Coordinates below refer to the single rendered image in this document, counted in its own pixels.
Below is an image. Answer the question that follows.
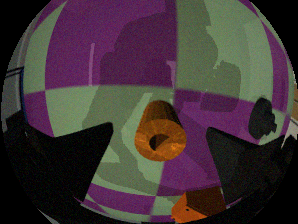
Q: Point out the orange tapered knob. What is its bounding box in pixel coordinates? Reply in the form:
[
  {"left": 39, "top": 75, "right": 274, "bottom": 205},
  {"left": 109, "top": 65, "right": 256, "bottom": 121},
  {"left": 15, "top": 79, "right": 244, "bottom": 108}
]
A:
[{"left": 134, "top": 100, "right": 188, "bottom": 161}]

